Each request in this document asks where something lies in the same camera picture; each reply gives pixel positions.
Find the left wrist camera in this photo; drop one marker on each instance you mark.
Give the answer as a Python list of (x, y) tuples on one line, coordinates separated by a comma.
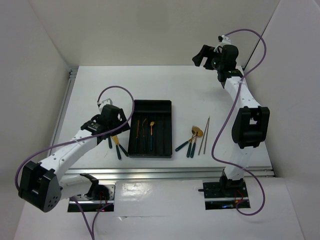
[(102, 103)]

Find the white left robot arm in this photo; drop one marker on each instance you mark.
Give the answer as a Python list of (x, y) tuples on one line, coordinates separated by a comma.
[(44, 184)]

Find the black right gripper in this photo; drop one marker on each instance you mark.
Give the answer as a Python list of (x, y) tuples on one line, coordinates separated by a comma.
[(208, 52)]

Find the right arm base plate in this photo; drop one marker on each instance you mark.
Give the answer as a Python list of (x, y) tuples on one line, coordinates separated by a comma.
[(217, 199)]

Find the gold fork group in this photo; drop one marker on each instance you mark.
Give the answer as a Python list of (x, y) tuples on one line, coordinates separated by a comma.
[(194, 132), (192, 153)]

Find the black cutlery tray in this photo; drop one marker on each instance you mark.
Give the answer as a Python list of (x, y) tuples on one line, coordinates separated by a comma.
[(159, 111)]

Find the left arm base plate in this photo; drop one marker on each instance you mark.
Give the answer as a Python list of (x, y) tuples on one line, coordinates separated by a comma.
[(104, 197)]

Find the aluminium rail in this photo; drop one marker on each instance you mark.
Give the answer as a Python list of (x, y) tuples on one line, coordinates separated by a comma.
[(149, 174), (70, 83)]

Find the gold knife green handle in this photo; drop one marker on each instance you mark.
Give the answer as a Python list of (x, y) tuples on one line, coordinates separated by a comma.
[(123, 150), (116, 141)]

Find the aluminium left rail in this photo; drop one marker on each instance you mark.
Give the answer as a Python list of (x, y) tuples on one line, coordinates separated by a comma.
[(70, 83)]

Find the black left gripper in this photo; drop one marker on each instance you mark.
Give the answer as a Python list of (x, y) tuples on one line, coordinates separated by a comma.
[(122, 117)]

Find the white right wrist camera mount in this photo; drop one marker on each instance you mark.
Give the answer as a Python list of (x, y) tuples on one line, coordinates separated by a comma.
[(223, 40)]

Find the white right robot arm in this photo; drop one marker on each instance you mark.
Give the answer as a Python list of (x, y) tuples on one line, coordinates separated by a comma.
[(251, 122)]

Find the gold fork green handle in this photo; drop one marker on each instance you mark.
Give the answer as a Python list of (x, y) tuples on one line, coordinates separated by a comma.
[(152, 123)]

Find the aluminium front rail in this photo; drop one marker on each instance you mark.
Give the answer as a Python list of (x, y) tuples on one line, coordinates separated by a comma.
[(149, 174)]

